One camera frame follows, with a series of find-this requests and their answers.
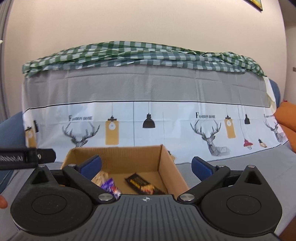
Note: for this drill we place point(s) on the person's left hand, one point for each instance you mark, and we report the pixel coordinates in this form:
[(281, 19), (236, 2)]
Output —
[(3, 202)]

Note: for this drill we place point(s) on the orange cushion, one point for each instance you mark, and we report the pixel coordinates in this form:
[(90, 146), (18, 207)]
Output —
[(286, 117)]

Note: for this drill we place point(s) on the deer print sofa cover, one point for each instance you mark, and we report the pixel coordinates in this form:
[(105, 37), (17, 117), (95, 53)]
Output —
[(225, 118)]

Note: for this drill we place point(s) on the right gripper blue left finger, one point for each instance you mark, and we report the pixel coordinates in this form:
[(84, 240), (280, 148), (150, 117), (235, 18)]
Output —
[(90, 167)]

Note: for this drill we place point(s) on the clear bag of round cookies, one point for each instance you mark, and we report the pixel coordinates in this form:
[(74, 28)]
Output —
[(100, 178)]

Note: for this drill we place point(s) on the brown cardboard box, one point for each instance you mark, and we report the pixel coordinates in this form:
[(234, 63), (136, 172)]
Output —
[(153, 163)]

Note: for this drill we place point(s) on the grey curtain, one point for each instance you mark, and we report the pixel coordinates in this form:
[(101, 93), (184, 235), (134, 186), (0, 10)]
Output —
[(5, 13)]

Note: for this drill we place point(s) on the green checkered cloth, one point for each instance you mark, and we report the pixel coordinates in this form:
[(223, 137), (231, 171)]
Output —
[(121, 53)]

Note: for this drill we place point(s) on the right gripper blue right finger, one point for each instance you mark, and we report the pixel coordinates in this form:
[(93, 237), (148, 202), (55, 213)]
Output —
[(202, 169)]

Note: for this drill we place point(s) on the black soda cracker packet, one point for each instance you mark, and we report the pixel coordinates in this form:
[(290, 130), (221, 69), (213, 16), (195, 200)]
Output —
[(142, 186)]

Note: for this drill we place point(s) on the framed wall picture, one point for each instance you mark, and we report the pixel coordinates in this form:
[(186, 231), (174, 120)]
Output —
[(256, 3)]

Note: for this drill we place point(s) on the purple snack wrapper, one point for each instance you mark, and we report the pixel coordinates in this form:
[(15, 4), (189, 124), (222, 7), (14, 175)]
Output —
[(111, 188)]

